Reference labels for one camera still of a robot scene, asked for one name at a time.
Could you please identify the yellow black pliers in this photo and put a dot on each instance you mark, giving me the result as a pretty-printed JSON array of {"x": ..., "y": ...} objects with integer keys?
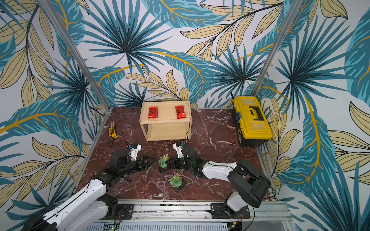
[{"x": 111, "y": 141}]

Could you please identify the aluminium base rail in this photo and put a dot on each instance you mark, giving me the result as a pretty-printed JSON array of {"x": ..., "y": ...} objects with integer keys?
[{"x": 197, "y": 211}]

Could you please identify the green tea bag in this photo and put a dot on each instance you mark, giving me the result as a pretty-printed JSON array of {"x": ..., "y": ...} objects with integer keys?
[
  {"x": 177, "y": 182},
  {"x": 163, "y": 166}
]

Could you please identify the right aluminium corner post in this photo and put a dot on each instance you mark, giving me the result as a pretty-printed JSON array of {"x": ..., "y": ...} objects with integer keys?
[{"x": 286, "y": 23}]

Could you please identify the left aluminium corner post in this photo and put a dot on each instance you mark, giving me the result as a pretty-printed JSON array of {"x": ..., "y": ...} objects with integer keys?
[{"x": 66, "y": 37}]

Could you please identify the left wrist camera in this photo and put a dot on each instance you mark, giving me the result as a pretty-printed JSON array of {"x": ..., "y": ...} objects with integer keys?
[{"x": 134, "y": 150}]

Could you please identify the aluminium corner post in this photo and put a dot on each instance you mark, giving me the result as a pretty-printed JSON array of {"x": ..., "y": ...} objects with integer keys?
[
  {"x": 66, "y": 37},
  {"x": 286, "y": 23}
]

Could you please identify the red tea bag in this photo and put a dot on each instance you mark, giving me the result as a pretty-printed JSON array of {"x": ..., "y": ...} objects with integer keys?
[
  {"x": 153, "y": 112},
  {"x": 180, "y": 112}
]

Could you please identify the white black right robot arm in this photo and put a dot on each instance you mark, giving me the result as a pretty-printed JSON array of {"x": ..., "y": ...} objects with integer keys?
[{"x": 250, "y": 184}]

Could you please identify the yellow utility knife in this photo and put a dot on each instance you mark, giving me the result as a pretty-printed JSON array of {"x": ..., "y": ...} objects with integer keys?
[{"x": 112, "y": 128}]

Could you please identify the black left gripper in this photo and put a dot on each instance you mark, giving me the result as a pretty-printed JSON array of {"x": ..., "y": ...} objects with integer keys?
[{"x": 145, "y": 162}]

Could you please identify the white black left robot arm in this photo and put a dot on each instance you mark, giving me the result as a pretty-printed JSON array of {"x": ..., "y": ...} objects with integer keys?
[{"x": 86, "y": 196}]

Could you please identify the light wooden two-tier shelf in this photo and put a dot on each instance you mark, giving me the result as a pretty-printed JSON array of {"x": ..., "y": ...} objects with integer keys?
[{"x": 166, "y": 126}]

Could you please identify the yellow black toolbox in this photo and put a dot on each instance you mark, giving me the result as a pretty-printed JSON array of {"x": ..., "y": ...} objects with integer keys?
[{"x": 251, "y": 125}]

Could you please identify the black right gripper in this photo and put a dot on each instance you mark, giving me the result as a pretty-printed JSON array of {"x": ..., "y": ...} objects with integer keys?
[{"x": 176, "y": 162}]

